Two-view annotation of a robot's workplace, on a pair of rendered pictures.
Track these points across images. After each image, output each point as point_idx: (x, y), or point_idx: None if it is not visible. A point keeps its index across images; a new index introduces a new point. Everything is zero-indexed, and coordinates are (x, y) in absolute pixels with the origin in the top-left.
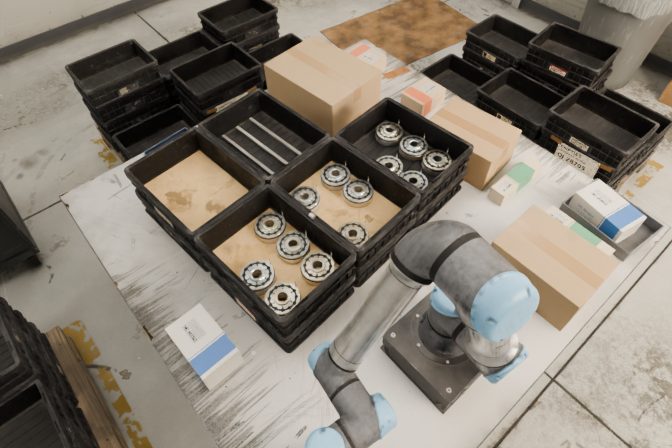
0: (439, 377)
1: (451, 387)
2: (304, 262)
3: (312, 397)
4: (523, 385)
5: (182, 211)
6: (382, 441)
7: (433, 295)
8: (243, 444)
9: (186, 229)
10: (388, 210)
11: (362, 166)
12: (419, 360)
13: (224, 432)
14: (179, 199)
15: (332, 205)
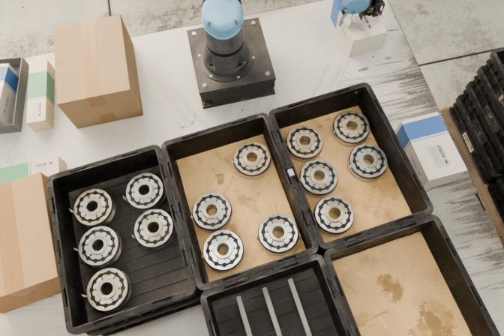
0: (253, 32)
1: (250, 24)
2: (316, 150)
3: (346, 85)
4: (191, 28)
5: (434, 301)
6: (309, 41)
7: (239, 19)
8: (409, 79)
9: (440, 226)
10: (193, 178)
11: (189, 229)
12: (259, 49)
13: (421, 92)
14: (436, 326)
15: (248, 215)
